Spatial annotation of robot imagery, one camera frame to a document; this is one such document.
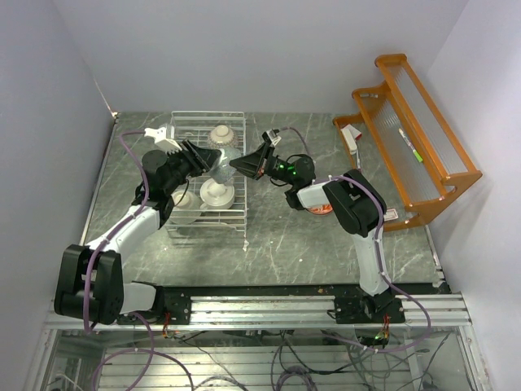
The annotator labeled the red patterned bowl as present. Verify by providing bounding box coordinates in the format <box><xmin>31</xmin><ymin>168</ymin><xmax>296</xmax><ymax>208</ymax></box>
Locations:
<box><xmin>308</xmin><ymin>204</ymin><xmax>333</xmax><ymax>216</ymax></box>

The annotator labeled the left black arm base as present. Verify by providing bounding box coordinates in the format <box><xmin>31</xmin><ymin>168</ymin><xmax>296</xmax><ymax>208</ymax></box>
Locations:
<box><xmin>116</xmin><ymin>282</ymin><xmax>192</xmax><ymax>325</ymax></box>

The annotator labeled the beige patterned bowl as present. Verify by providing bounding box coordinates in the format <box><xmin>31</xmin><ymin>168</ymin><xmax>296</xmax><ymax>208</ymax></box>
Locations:
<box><xmin>207</xmin><ymin>125</ymin><xmax>239</xmax><ymax>149</ymax></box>

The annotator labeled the grey ceramic bowl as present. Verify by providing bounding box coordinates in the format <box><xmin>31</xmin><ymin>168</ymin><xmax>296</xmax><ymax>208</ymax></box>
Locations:
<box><xmin>208</xmin><ymin>147</ymin><xmax>242</xmax><ymax>184</ymax></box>

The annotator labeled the white wire dish rack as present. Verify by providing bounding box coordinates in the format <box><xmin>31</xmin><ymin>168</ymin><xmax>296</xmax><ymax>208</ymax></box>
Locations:
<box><xmin>159</xmin><ymin>110</ymin><xmax>250</xmax><ymax>237</ymax></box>

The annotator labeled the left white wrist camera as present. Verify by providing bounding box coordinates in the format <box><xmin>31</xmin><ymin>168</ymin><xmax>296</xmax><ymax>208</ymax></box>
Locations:
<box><xmin>144</xmin><ymin>124</ymin><xmax>182</xmax><ymax>154</ymax></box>

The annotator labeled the small red label card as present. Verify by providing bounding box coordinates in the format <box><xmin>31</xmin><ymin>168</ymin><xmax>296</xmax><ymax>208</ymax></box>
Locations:
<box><xmin>383</xmin><ymin>209</ymin><xmax>399</xmax><ymax>222</ymax></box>

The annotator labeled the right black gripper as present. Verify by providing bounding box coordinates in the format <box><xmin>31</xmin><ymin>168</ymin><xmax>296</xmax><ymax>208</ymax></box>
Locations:
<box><xmin>229</xmin><ymin>143</ymin><xmax>296</xmax><ymax>187</ymax></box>

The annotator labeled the green tipped marker pen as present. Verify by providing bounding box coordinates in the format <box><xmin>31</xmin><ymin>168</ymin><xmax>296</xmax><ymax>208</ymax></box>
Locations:
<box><xmin>398</xmin><ymin>128</ymin><xmax>423</xmax><ymax>163</ymax></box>

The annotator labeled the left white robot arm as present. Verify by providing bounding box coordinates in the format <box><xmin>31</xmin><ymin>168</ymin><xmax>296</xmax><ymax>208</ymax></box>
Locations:
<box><xmin>54</xmin><ymin>141</ymin><xmax>230</xmax><ymax>332</ymax></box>

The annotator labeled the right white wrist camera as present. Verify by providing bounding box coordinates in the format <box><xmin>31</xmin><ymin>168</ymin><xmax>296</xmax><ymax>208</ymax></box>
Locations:
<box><xmin>262</xmin><ymin>129</ymin><xmax>282</xmax><ymax>147</ymax></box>

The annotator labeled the aluminium mounting rail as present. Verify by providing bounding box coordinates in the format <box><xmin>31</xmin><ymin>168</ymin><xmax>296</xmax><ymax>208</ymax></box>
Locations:
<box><xmin>44</xmin><ymin>292</ymin><xmax>469</xmax><ymax>331</ymax></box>

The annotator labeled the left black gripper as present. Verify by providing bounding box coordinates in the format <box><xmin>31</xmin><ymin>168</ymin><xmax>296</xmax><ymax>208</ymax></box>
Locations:
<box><xmin>164</xmin><ymin>139</ymin><xmax>222</xmax><ymax>196</ymax></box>

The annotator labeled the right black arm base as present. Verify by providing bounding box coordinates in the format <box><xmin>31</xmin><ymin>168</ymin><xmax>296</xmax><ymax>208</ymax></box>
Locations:
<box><xmin>326</xmin><ymin>291</ymin><xmax>405</xmax><ymax>324</ymax></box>

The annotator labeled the white red eraser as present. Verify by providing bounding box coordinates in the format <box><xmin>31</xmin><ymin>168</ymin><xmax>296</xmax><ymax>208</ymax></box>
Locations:
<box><xmin>340</xmin><ymin>125</ymin><xmax>361</xmax><ymax>155</ymax></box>

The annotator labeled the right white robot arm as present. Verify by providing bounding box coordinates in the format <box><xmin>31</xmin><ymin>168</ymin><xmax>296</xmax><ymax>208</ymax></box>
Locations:
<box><xmin>230</xmin><ymin>143</ymin><xmax>391</xmax><ymax>323</ymax></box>

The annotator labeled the orange wooden shelf rack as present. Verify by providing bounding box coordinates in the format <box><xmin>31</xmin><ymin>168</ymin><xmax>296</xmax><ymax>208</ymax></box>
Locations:
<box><xmin>333</xmin><ymin>54</ymin><xmax>482</xmax><ymax>231</ymax></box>

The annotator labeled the white handled soup bowl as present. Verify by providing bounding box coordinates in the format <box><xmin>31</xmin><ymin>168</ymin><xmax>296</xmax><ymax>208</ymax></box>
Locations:
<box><xmin>199</xmin><ymin>178</ymin><xmax>235</xmax><ymax>210</ymax></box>

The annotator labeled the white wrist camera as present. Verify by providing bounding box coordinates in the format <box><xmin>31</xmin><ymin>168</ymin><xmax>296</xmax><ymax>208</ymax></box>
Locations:
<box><xmin>144</xmin><ymin>124</ymin><xmax>182</xmax><ymax>154</ymax></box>
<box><xmin>262</xmin><ymin>129</ymin><xmax>282</xmax><ymax>147</ymax></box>

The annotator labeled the light grey bowl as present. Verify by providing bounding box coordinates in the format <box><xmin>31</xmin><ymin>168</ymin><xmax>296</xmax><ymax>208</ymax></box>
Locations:
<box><xmin>170</xmin><ymin>191</ymin><xmax>202</xmax><ymax>225</ymax></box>

